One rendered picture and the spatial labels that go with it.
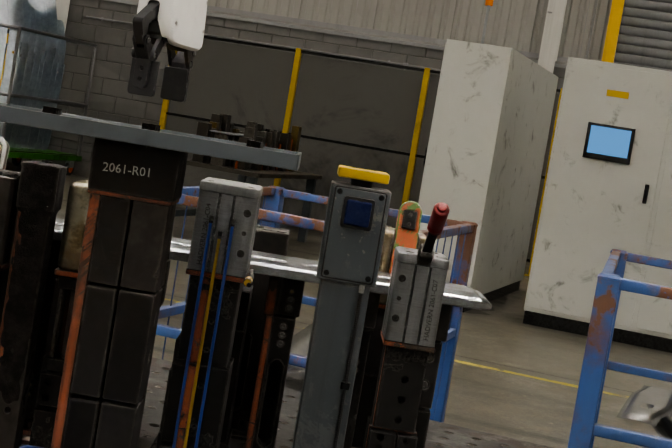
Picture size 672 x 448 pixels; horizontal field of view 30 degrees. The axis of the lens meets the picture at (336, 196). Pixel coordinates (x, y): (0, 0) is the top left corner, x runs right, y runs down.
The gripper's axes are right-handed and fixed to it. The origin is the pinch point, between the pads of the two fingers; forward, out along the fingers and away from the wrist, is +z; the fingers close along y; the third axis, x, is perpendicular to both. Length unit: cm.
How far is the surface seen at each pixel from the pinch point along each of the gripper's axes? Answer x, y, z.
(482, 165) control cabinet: 81, 794, 10
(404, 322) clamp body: -28.8, 22.7, 24.1
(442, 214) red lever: -33.1, 12.2, 9.0
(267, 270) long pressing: -7.6, 28.5, 21.8
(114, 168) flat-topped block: 2.3, -3.6, 9.7
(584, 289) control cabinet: -8, 798, 87
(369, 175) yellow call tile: -25.2, 5.4, 5.7
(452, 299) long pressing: -32, 36, 22
